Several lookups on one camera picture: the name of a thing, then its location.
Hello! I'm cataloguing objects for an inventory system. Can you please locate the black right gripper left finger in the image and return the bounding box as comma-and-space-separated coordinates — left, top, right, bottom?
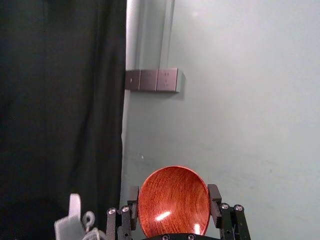
106, 186, 145, 240

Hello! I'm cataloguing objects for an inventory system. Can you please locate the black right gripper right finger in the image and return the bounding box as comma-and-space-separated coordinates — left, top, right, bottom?
207, 184, 252, 240

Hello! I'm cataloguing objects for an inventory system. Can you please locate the black cloth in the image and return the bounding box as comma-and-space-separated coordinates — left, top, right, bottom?
0, 0, 128, 240

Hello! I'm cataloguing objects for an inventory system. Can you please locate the white plastic mount piece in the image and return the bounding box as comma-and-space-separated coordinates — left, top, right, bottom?
54, 193, 107, 240

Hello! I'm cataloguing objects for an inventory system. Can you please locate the grey wall socket panel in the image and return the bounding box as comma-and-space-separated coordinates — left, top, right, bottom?
125, 67, 181, 94

